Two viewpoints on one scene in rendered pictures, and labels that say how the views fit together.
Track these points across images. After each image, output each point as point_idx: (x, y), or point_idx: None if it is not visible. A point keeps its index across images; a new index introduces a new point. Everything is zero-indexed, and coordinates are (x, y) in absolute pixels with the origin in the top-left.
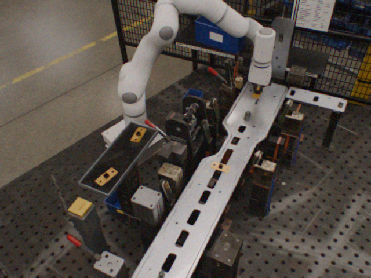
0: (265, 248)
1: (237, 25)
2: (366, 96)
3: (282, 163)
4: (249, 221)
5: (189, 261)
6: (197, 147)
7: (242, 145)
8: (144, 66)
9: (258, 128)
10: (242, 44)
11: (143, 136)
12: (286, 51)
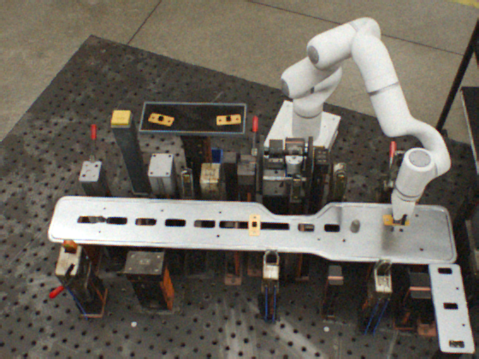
0: (219, 332)
1: (383, 117)
2: None
3: (358, 317)
4: (248, 303)
5: (123, 237)
6: (282, 193)
7: (301, 237)
8: (309, 71)
9: (341, 247)
10: None
11: (228, 125)
12: None
